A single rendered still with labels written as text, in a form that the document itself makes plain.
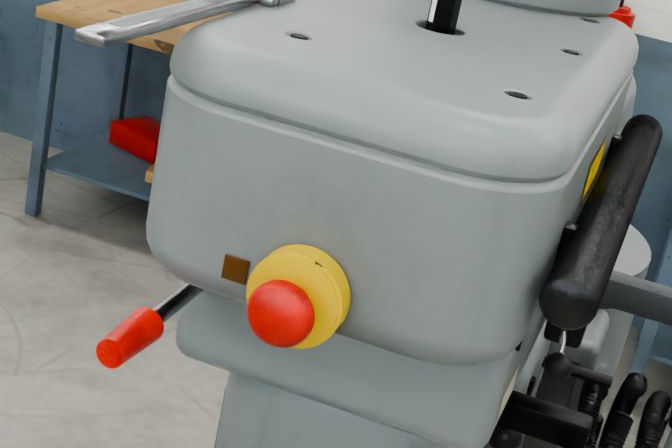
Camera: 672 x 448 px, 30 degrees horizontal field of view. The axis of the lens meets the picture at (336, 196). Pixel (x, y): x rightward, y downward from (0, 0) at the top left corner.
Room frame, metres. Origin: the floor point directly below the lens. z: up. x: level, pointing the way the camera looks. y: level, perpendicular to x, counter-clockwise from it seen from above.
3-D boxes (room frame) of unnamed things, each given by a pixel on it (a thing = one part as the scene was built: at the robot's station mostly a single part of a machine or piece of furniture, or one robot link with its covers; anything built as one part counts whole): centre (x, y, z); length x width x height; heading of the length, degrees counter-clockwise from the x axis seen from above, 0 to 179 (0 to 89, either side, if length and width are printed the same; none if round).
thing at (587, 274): (0.89, -0.20, 1.79); 0.45 x 0.04 x 0.04; 165
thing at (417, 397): (0.94, -0.06, 1.68); 0.34 x 0.24 x 0.10; 165
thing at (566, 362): (0.93, -0.20, 1.66); 0.12 x 0.04 x 0.04; 165
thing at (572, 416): (0.88, -0.19, 1.60); 0.08 x 0.02 x 0.04; 75
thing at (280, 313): (0.66, 0.02, 1.76); 0.04 x 0.03 x 0.04; 75
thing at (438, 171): (0.91, -0.05, 1.81); 0.47 x 0.26 x 0.16; 165
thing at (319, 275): (0.68, 0.01, 1.76); 0.06 x 0.02 x 0.06; 75
